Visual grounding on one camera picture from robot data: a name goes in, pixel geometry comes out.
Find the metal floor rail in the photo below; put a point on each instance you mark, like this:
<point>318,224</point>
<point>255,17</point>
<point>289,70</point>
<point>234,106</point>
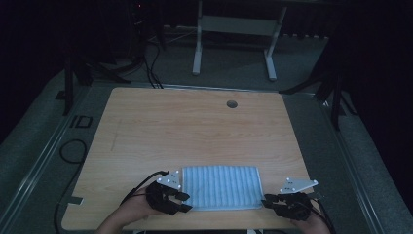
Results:
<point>354,182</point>
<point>35,165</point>

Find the black metal stand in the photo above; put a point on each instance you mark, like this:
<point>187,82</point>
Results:
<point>68,87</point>
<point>336,104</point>

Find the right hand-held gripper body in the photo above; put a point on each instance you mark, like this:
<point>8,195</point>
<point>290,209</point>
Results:
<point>293,204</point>

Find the blue striped towel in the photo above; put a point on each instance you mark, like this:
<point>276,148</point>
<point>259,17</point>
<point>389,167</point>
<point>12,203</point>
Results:
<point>222,187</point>

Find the person's left hand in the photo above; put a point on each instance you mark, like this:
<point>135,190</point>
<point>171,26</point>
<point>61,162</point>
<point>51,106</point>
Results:
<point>139,203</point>

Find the person's right hand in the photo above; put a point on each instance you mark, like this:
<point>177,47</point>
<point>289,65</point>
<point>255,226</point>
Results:
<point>311,222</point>

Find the grey tape piece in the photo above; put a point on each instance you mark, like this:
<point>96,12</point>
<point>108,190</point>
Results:
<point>76,200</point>

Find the white metal desk frame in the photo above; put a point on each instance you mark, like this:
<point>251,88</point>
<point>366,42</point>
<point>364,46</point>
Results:
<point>238,25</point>

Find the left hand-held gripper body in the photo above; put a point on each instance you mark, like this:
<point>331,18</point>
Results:
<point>162,195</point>

